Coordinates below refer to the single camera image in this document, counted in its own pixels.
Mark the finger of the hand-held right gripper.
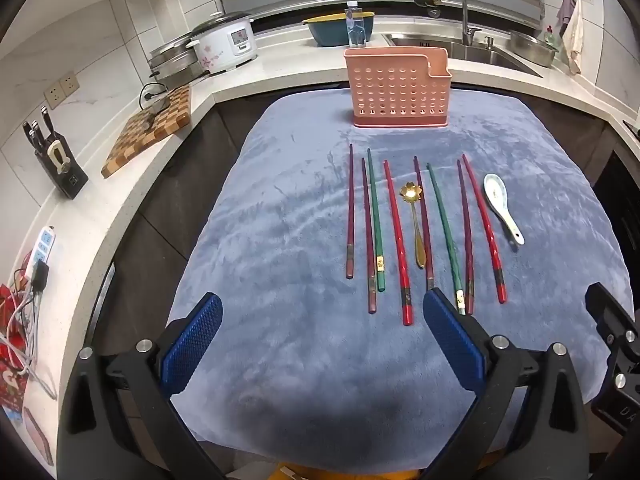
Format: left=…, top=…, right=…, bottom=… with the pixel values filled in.
left=585, top=282, right=640, bottom=361

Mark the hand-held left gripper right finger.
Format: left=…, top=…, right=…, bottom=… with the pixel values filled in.
left=424, top=287, right=601, bottom=480

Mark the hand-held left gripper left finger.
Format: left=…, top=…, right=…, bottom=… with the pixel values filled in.
left=57, top=292, right=224, bottom=480

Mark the gold flower spoon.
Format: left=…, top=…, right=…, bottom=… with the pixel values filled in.
left=399, top=182, right=427, bottom=268

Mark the green chopstick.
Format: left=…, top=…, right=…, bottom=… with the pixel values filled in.
left=366, top=148, right=387, bottom=292
left=426, top=162, right=467, bottom=316

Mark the white ceramic spoon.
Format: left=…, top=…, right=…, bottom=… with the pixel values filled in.
left=483, top=173, right=526, bottom=246

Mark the pink perforated utensil holder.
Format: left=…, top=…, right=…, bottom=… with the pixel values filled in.
left=343, top=46, right=452, bottom=128

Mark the blue-grey plush blanket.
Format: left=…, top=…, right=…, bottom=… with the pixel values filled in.
left=165, top=87, right=631, bottom=466

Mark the pink flat object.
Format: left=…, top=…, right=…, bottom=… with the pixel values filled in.
left=22, top=407, right=55, bottom=466

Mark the white and blue power strip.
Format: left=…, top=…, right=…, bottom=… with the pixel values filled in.
left=27, top=226, right=57, bottom=281

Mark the red printed packet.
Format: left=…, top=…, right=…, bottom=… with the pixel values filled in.
left=0, top=285, right=31, bottom=406

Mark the checkered wooden cutting board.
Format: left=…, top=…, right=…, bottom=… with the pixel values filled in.
left=101, top=84, right=192, bottom=179

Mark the black knife block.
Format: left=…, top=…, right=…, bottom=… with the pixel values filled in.
left=22, top=105, right=90, bottom=200

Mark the steel basin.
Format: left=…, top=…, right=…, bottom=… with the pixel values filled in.
left=510, top=30, right=560, bottom=67

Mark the beige hanging towel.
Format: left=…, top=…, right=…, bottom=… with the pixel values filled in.
left=562, top=0, right=586, bottom=77

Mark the steel steamer pot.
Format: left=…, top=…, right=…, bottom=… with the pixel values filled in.
left=148, top=34, right=211, bottom=83

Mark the steel sink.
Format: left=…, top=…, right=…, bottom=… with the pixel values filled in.
left=382, top=32, right=543, bottom=78

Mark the white rice cooker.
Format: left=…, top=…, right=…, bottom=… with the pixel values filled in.
left=187, top=11, right=258, bottom=76

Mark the purple hanging cloth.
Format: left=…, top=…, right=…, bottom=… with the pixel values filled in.
left=556, top=0, right=576, bottom=38

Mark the clear water bottle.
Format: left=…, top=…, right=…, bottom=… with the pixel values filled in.
left=345, top=2, right=368, bottom=47

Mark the teal and yellow draining basin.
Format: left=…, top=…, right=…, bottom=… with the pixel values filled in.
left=301, top=10, right=376, bottom=47

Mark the chrome faucet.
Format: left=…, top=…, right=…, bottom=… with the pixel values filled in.
left=416, top=0, right=483, bottom=47

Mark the tangle of cables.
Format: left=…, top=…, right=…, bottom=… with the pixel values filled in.
left=0, top=260, right=58, bottom=401

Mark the white handled tool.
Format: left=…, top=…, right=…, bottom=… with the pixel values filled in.
left=47, top=141, right=69, bottom=173

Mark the black power cord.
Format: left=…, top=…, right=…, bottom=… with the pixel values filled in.
left=139, top=81, right=171, bottom=111

